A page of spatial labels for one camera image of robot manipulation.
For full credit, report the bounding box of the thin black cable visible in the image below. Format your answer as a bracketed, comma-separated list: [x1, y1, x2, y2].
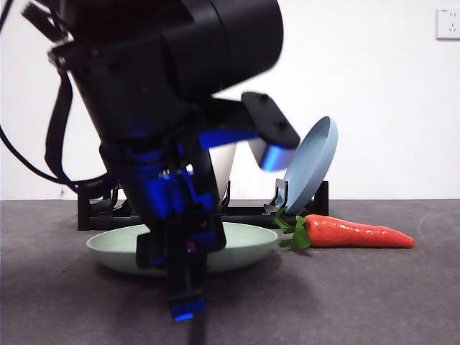
[0, 125, 109, 188]

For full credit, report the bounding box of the pale green plate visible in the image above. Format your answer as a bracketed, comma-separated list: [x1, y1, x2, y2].
[86, 221, 280, 277]

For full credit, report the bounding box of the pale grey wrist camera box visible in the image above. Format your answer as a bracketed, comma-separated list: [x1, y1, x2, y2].
[247, 138, 298, 173]

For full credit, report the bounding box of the white wall socket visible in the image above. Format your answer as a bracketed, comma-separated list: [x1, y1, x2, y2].
[436, 6, 460, 40]

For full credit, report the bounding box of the black plate rack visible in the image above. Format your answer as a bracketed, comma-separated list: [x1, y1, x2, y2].
[77, 179, 330, 231]

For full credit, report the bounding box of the blue plate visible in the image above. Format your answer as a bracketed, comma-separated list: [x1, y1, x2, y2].
[283, 115, 339, 215]

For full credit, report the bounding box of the orange carrot with green leaves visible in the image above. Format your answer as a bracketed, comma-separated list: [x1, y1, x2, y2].
[272, 206, 417, 252]

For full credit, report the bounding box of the cream white plate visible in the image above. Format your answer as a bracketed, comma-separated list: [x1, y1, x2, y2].
[209, 143, 237, 203]

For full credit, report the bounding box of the thick black cable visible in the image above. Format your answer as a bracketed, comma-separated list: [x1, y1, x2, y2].
[44, 68, 78, 190]

